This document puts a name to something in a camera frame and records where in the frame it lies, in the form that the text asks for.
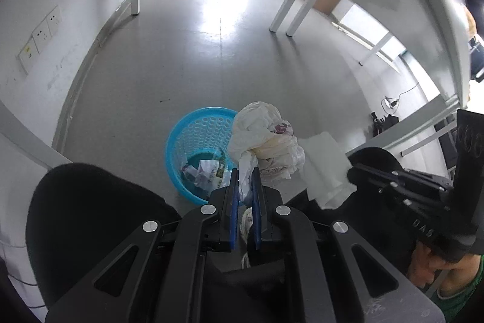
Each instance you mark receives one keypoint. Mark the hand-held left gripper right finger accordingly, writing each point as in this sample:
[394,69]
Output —
[257,209]

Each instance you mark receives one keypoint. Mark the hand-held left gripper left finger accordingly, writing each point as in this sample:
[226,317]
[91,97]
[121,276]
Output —
[234,209]

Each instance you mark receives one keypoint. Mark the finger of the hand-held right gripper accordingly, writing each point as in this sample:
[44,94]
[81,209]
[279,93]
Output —
[397,194]
[400,174]

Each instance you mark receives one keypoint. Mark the long printed snack wrapper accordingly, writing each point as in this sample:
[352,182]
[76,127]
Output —
[219,169]

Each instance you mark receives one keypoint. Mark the clear printed plastic wrapper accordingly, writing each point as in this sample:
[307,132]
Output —
[202,173]

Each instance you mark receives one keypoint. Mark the small colourful wrapper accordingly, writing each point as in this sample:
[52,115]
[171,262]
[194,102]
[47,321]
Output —
[186,171]

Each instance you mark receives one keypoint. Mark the white tissue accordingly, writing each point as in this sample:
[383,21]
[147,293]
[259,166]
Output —
[325,164]

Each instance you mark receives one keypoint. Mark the white plastic shopping bag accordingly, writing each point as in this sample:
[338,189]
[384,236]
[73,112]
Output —
[257,126]

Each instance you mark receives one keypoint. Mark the blue plastic wastebasket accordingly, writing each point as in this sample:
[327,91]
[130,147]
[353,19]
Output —
[181,133]

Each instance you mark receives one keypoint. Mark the person's right forearm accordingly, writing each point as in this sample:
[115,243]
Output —
[461,289]

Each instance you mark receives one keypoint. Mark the person's right hand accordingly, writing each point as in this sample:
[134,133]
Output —
[425,264]

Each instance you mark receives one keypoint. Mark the person's right leg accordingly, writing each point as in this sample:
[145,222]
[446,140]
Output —
[378,160]

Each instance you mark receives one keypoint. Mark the person's leg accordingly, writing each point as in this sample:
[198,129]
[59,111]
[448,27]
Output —
[378,160]
[94,213]

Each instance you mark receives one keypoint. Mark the black equipment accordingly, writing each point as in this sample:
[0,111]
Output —
[387,122]

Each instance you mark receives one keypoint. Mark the person's left leg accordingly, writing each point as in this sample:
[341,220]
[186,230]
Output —
[94,213]

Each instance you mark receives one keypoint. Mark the brown paper envelope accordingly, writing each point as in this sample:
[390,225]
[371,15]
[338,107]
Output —
[470,20]

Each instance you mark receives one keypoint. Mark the wall socket yellow sticker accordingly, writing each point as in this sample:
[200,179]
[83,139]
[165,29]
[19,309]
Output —
[27,59]

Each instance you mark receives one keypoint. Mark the white wall socket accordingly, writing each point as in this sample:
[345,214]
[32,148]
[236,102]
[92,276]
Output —
[52,20]
[41,37]

